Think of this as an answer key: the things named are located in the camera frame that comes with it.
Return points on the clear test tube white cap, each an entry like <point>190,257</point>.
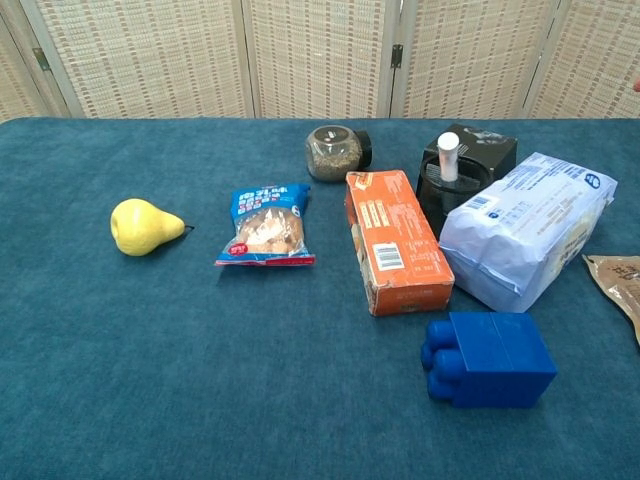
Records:
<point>447,155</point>

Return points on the black cardboard box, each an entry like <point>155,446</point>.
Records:
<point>492,150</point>

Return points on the white blue paper bag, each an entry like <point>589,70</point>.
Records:
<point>530,225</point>

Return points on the brown foil pouch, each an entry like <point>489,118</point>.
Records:
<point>620,285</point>

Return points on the black mesh pen holder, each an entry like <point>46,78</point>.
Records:
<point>440,200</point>

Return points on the metal screen hinge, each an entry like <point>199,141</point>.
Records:
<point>41,59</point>
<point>397,56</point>

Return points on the orange carton box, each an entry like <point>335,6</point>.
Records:
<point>400,240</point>

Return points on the glass seed jar black lid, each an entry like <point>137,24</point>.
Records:
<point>332,157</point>

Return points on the blue plastic building block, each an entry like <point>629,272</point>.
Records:
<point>495,365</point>

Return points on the woven folding screen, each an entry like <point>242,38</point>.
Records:
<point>320,55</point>

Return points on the blue snack bag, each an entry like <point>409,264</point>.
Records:
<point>270,225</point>

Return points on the yellow pear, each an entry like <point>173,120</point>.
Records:
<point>142,227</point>

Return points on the teal table cloth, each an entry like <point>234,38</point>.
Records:
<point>200,375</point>

